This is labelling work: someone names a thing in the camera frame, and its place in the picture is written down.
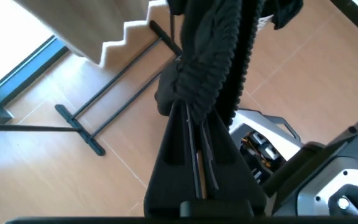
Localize black shorts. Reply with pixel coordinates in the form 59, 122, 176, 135
154, 0, 304, 128

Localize black clothes rack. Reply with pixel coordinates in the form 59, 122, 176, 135
0, 14, 186, 157

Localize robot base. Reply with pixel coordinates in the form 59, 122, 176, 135
228, 107, 358, 218

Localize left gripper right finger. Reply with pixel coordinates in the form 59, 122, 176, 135
199, 108, 267, 217

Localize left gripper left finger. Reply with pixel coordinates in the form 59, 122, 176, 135
144, 99, 202, 217

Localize beige curtain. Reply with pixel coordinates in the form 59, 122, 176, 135
14, 0, 167, 68

